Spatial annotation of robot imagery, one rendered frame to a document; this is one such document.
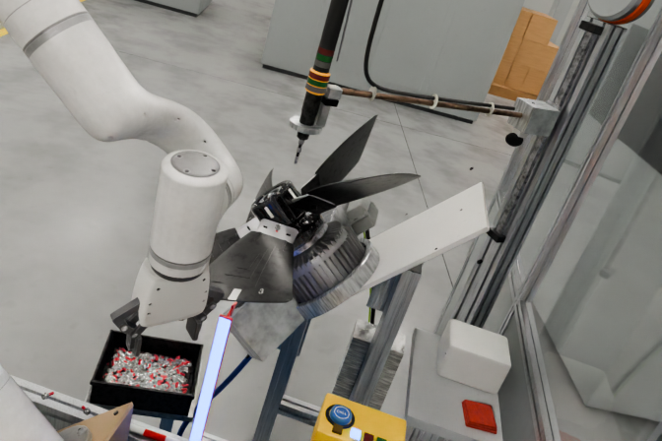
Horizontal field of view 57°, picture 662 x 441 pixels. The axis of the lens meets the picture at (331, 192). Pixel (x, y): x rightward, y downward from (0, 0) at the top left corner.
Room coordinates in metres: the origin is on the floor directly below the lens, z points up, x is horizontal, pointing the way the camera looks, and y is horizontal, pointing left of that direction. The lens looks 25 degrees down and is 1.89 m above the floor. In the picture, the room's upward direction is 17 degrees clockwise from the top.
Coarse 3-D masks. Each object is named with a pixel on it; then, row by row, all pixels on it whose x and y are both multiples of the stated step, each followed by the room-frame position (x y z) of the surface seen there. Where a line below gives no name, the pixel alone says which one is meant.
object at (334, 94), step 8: (328, 88) 1.21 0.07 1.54; (328, 96) 1.21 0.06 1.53; (336, 96) 1.22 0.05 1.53; (320, 104) 1.21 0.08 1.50; (328, 104) 1.20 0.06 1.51; (336, 104) 1.21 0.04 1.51; (320, 112) 1.21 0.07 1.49; (328, 112) 1.21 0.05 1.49; (296, 120) 1.20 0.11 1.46; (320, 120) 1.21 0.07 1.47; (296, 128) 1.17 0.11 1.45; (304, 128) 1.17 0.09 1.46; (312, 128) 1.18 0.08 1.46; (320, 128) 1.20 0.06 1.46
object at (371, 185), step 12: (348, 180) 1.10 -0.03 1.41; (360, 180) 1.13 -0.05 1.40; (372, 180) 1.17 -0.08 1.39; (384, 180) 1.19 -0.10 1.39; (396, 180) 1.21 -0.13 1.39; (408, 180) 1.23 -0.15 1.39; (312, 192) 1.22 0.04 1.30; (324, 192) 1.22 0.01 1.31; (336, 192) 1.23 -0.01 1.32; (348, 192) 1.23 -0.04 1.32; (360, 192) 1.24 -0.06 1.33; (372, 192) 1.25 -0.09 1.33; (336, 204) 1.28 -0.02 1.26
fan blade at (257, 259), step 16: (240, 240) 1.14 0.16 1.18; (256, 240) 1.14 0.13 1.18; (272, 240) 1.16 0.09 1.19; (224, 256) 1.08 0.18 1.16; (240, 256) 1.08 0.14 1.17; (256, 256) 1.09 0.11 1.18; (272, 256) 1.10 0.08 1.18; (288, 256) 1.12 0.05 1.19; (224, 272) 1.03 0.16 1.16; (240, 272) 1.03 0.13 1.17; (256, 272) 1.04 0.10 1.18; (272, 272) 1.05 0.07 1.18; (288, 272) 1.06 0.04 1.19; (224, 288) 0.98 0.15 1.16; (240, 288) 0.98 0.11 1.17; (256, 288) 0.99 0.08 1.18; (272, 288) 0.99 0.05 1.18; (288, 288) 1.00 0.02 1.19
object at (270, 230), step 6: (264, 222) 1.22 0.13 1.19; (270, 222) 1.23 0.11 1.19; (276, 222) 1.23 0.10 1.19; (258, 228) 1.19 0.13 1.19; (264, 228) 1.20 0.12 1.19; (270, 228) 1.21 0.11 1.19; (282, 228) 1.22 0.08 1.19; (288, 228) 1.23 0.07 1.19; (294, 228) 1.23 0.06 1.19; (270, 234) 1.19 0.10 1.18; (276, 234) 1.19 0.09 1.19; (282, 234) 1.20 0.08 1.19; (294, 234) 1.21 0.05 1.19; (288, 240) 1.18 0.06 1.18
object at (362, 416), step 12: (336, 396) 0.88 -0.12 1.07; (324, 408) 0.84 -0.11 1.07; (348, 408) 0.86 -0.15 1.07; (360, 408) 0.87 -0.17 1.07; (324, 420) 0.81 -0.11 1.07; (360, 420) 0.84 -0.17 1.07; (372, 420) 0.85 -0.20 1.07; (384, 420) 0.85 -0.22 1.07; (396, 420) 0.86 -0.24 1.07; (324, 432) 0.79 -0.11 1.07; (348, 432) 0.80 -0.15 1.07; (372, 432) 0.82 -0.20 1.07; (384, 432) 0.83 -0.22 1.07; (396, 432) 0.83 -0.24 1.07
